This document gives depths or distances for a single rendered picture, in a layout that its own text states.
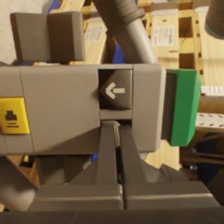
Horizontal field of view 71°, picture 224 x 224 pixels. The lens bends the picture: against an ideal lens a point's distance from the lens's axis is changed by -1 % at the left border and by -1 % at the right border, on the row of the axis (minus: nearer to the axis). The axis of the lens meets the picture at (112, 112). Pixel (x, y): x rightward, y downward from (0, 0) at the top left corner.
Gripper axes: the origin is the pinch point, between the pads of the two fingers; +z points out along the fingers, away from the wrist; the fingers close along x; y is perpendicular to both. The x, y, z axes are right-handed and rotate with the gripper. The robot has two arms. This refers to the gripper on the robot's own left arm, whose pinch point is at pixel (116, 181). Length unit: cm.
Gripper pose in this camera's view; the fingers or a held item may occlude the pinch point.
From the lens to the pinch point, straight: 22.6
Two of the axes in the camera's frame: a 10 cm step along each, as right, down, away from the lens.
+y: -4.8, 8.4, 2.6
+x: -0.2, -3.0, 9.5
